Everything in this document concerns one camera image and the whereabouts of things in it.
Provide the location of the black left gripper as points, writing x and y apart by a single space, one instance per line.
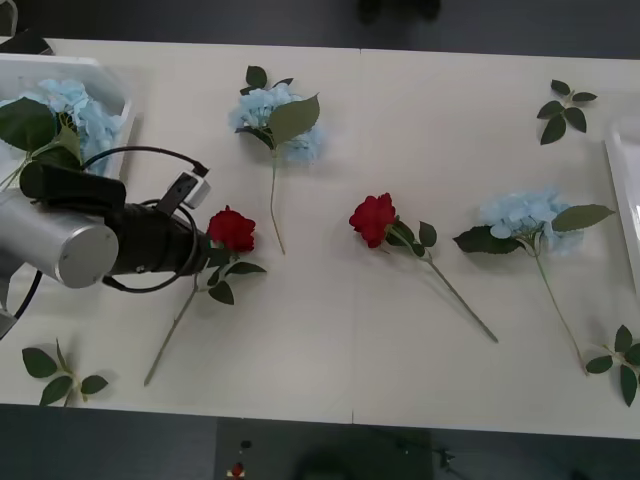
175 245

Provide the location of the red artificial rose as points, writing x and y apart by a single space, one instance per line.
372 220
232 230

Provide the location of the silver and black left arm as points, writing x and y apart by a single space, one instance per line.
50 225

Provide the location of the shallow white box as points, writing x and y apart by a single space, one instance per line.
115 85
627 175

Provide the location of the loose green leaf twig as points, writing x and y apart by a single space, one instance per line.
555 127
627 382
37 362

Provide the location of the red round button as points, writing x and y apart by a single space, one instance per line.
237 470

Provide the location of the dark flat object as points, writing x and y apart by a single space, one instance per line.
27 45

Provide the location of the pale grey left wrist camera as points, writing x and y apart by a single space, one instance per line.
195 192

